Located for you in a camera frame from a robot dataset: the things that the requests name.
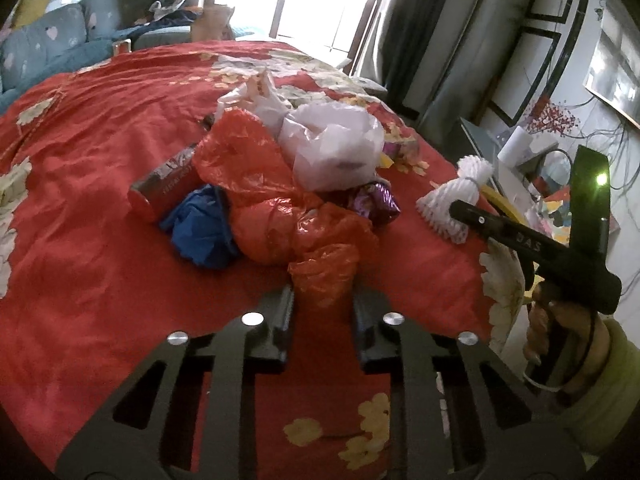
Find red cylindrical can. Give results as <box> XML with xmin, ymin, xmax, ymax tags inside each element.
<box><xmin>127</xmin><ymin>142</ymin><xmax>201</xmax><ymax>223</ymax></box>

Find crumpled blue plastic bag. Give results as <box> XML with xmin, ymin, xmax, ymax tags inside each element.
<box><xmin>160</xmin><ymin>185</ymin><xmax>242</xmax><ymax>269</ymax></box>

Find round black-framed mirror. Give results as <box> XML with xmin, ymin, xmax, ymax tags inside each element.
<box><xmin>540</xmin><ymin>152</ymin><xmax>576</xmax><ymax>188</ymax></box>

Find blue patterned sofa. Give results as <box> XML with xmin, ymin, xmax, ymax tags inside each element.
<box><xmin>0</xmin><ymin>0</ymin><xmax>201</xmax><ymax>106</ymax></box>

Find person's right forearm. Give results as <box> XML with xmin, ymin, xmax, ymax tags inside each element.
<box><xmin>560</xmin><ymin>317</ymin><xmax>640</xmax><ymax>466</ymax></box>

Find red floral blanket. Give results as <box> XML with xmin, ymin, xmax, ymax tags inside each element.
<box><xmin>0</xmin><ymin>40</ymin><xmax>531</xmax><ymax>480</ymax></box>

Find framed wall picture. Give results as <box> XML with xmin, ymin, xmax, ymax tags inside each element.
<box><xmin>585</xmin><ymin>0</ymin><xmax>640</xmax><ymax>128</ymax></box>

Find orange cat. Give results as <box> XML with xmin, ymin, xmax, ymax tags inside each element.
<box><xmin>192</xmin><ymin>5</ymin><xmax>236</xmax><ymax>42</ymax></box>

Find crumpled white plastic bag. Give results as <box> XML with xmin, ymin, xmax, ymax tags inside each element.
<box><xmin>215</xmin><ymin>72</ymin><xmax>291</xmax><ymax>131</ymax></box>

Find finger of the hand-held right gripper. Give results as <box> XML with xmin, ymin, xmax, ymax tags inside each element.
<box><xmin>448</xmin><ymin>200</ymin><xmax>502</xmax><ymax>242</ymax></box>

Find dark blue blanket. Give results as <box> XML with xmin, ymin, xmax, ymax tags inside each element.
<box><xmin>120</xmin><ymin>7</ymin><xmax>203</xmax><ymax>41</ymax></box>

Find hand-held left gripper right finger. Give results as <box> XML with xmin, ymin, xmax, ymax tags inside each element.
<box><xmin>350</xmin><ymin>287</ymin><xmax>586</xmax><ymax>480</ymax></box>

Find colourful snack wrapper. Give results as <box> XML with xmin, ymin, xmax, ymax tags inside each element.
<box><xmin>382</xmin><ymin>137</ymin><xmax>422</xmax><ymax>162</ymax></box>

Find large white plastic bag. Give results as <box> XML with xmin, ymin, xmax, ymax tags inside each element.
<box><xmin>277</xmin><ymin>102</ymin><xmax>386</xmax><ymax>193</ymax></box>

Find white vase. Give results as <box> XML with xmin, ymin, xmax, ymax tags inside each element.
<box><xmin>500</xmin><ymin>127</ymin><xmax>537</xmax><ymax>167</ymax></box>

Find red plastic bag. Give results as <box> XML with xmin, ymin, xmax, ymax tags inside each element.
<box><xmin>192</xmin><ymin>110</ymin><xmax>381</xmax><ymax>321</ymax></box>

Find purple foil wrapper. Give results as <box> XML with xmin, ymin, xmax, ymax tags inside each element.
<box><xmin>350</xmin><ymin>180</ymin><xmax>403</xmax><ymax>226</ymax></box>

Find person's right hand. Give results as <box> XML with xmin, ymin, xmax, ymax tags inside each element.
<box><xmin>522</xmin><ymin>282</ymin><xmax>608</xmax><ymax>403</ymax></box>

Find dark curtain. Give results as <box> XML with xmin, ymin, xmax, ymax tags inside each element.
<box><xmin>360</xmin><ymin>0</ymin><xmax>468</xmax><ymax>116</ymax></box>

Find colourful figure painting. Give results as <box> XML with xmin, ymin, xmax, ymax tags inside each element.
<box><xmin>530</xmin><ymin>185</ymin><xmax>621</xmax><ymax>248</ymax></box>

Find window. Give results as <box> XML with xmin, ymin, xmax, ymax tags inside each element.
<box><xmin>210</xmin><ymin>0</ymin><xmax>396</xmax><ymax>56</ymax></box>

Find wall cables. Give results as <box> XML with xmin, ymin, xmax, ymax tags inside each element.
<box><xmin>612</xmin><ymin>125</ymin><xmax>640</xmax><ymax>191</ymax></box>

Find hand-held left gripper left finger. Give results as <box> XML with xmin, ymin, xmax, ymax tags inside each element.
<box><xmin>55</xmin><ymin>285</ymin><xmax>296</xmax><ymax>480</ymax></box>

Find yellow-rimmed trash bin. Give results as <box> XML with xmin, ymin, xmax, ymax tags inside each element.
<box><xmin>480</xmin><ymin>185</ymin><xmax>526</xmax><ymax>226</ymax></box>

